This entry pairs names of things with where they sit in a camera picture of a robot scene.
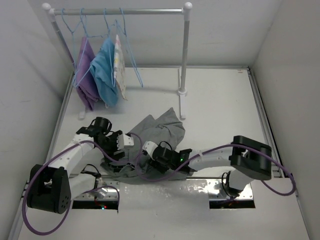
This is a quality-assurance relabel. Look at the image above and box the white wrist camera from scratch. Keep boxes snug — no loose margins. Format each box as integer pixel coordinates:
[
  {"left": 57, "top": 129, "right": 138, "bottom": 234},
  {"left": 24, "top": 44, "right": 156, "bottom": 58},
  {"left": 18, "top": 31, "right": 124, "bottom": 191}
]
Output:
[
  {"left": 142, "top": 141, "right": 158, "bottom": 157},
  {"left": 116, "top": 134, "right": 135, "bottom": 150}
]

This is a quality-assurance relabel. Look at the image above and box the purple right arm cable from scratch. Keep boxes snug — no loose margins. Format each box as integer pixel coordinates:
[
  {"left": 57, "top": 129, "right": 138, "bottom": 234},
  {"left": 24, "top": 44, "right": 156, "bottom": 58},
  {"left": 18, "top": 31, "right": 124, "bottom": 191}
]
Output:
[{"left": 134, "top": 143, "right": 297, "bottom": 197}]

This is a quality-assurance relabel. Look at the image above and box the white metal clothes rack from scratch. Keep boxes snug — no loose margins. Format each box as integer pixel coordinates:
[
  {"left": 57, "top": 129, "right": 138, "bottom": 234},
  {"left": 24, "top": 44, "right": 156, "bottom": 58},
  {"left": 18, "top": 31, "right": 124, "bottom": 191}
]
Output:
[{"left": 41, "top": 2, "right": 193, "bottom": 120}]

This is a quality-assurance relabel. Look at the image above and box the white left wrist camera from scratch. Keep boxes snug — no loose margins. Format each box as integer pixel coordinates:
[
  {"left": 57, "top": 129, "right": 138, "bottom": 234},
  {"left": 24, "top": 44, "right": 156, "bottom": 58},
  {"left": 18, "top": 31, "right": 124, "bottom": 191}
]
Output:
[{"left": 116, "top": 134, "right": 135, "bottom": 150}]

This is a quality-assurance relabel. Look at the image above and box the empty blue wire hanger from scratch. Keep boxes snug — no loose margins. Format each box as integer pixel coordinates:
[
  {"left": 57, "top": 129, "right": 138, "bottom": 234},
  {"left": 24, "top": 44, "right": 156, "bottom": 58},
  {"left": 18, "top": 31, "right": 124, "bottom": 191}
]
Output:
[{"left": 118, "top": 7, "right": 144, "bottom": 88}]

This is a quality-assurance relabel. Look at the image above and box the blue hanging shirt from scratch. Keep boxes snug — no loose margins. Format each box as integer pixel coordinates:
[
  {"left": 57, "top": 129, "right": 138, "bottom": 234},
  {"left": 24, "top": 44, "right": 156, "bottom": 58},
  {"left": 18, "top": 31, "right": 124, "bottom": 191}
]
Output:
[{"left": 90, "top": 39, "right": 118, "bottom": 108}]

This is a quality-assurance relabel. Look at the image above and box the grey t shirt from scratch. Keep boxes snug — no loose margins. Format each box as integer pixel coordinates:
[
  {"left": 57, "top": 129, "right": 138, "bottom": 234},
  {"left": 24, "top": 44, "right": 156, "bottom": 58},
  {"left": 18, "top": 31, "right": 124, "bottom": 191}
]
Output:
[{"left": 100, "top": 107, "right": 186, "bottom": 184}]

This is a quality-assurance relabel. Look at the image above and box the purple hanging shirt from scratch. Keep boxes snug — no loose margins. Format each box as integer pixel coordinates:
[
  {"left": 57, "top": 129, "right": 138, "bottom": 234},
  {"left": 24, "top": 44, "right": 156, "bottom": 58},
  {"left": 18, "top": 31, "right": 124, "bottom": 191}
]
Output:
[{"left": 74, "top": 36, "right": 101, "bottom": 111}]

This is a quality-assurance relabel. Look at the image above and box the blue hanger with purple shirt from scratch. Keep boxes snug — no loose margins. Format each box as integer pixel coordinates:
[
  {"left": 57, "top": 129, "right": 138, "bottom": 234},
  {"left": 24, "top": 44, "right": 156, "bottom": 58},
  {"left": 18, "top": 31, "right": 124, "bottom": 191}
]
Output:
[{"left": 73, "top": 7, "right": 104, "bottom": 88}]

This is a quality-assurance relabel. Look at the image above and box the white patterned hanging shirt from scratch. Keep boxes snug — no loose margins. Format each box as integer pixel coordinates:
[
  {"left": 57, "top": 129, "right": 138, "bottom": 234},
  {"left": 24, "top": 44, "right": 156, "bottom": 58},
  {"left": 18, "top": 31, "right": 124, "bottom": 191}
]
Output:
[{"left": 113, "top": 34, "right": 127, "bottom": 101}]

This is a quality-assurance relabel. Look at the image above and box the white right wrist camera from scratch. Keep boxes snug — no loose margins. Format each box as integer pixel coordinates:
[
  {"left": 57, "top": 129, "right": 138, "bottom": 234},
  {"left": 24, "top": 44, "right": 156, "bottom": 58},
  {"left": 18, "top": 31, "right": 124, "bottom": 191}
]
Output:
[{"left": 142, "top": 141, "right": 158, "bottom": 157}]

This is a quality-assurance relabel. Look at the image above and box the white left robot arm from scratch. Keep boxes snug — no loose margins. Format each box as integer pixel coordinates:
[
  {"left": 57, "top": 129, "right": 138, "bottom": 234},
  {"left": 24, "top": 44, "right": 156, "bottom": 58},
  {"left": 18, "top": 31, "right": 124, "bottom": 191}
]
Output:
[{"left": 25, "top": 117, "right": 134, "bottom": 214}]

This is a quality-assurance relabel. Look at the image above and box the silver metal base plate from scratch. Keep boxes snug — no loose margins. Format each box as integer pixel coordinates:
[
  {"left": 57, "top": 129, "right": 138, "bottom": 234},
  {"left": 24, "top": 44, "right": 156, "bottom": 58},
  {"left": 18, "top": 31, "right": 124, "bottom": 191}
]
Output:
[{"left": 72, "top": 177, "right": 256, "bottom": 201}]

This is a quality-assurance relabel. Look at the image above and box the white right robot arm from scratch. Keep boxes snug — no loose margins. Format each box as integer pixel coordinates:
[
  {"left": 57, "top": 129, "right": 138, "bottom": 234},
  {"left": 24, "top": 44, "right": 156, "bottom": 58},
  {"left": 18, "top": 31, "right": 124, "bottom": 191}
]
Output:
[{"left": 142, "top": 135, "right": 272, "bottom": 199}]

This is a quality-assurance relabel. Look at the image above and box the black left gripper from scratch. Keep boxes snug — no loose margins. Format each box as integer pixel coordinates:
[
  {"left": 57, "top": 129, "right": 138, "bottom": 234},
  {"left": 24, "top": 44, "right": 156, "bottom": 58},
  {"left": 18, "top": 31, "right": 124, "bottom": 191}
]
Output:
[{"left": 96, "top": 131, "right": 125, "bottom": 162}]

